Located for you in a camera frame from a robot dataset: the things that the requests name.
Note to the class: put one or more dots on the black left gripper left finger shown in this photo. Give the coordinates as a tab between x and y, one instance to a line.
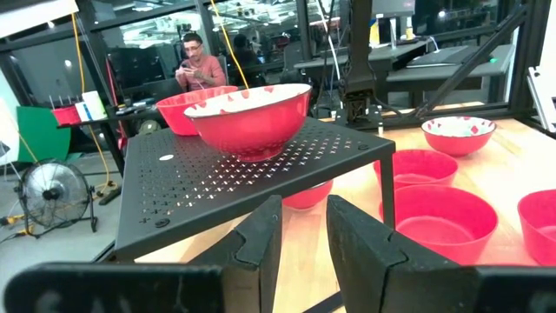
256	252

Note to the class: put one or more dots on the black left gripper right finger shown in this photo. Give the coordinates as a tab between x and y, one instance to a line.
360	252

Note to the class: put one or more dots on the red bowl floral white interior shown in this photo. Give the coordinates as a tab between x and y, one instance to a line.
252	135
308	200
458	145

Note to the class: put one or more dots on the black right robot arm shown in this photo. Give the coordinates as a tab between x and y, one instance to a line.
360	52

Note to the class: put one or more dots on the black perforated metal shelf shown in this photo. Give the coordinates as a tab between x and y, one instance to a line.
243	182

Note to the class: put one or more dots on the black floor power strip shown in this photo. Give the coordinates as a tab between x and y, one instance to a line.
110	195

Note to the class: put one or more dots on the black desk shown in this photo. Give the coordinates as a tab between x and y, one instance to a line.
139	115

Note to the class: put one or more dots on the person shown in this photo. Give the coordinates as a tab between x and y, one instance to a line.
244	56
206	69

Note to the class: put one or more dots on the black work table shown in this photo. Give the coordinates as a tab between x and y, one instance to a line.
434	71

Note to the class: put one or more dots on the round metal floor fan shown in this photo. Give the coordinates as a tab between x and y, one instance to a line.
54	193

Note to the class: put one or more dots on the yellow bottle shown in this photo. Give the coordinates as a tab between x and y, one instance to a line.
374	32
409	29

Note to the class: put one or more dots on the small blue white box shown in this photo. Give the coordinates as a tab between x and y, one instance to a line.
83	112

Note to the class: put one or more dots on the small red bin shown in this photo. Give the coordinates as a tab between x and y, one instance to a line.
66	116

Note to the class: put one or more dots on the white panel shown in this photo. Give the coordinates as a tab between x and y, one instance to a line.
545	95

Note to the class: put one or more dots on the green board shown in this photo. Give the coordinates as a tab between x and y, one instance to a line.
41	135

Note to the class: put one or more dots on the white board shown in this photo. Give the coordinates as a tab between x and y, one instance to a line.
35	15

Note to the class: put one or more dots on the black aluminium rig frame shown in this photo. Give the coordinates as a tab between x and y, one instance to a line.
527	52

